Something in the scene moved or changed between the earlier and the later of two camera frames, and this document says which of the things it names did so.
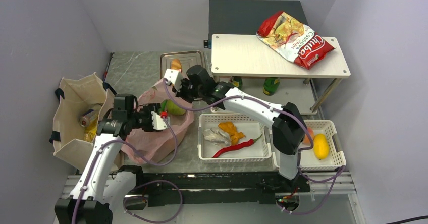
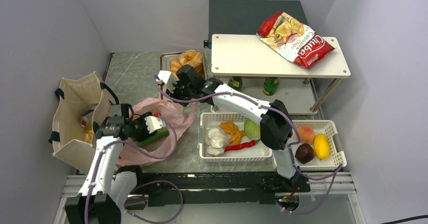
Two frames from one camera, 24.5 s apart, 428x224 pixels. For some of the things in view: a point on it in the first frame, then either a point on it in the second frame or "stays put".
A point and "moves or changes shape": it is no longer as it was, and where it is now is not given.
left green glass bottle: (236, 81) stays put
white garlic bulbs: (217, 136) moves or changes shape
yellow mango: (321, 146) stays put
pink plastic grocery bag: (149, 147) moves or changes shape
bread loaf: (175, 64) stays put
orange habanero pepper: (232, 131) stays put
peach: (306, 140) stays put
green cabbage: (173, 109) to (252, 130)
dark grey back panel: (246, 16) stays put
